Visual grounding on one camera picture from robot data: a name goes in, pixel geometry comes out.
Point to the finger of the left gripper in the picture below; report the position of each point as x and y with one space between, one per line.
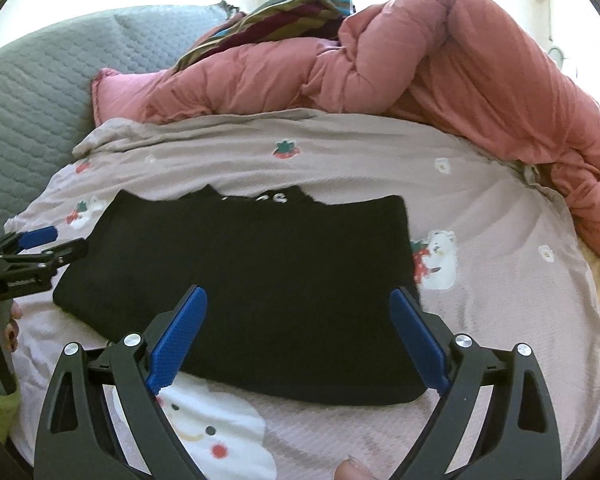
13 244
51 258

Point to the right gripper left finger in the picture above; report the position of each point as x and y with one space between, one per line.
76 437

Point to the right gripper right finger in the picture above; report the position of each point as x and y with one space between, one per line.
494 418

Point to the black knit top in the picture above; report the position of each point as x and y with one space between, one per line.
298 290

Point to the green sleeve left forearm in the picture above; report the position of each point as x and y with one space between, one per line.
9 406

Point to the left hand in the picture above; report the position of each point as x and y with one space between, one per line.
5 324

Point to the right hand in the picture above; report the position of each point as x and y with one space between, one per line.
352 469

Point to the grey quilted headboard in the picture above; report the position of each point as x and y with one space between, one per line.
45 84

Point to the striped colourful cloth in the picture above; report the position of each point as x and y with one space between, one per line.
273 20

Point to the pink comforter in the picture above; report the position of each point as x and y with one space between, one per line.
462 66

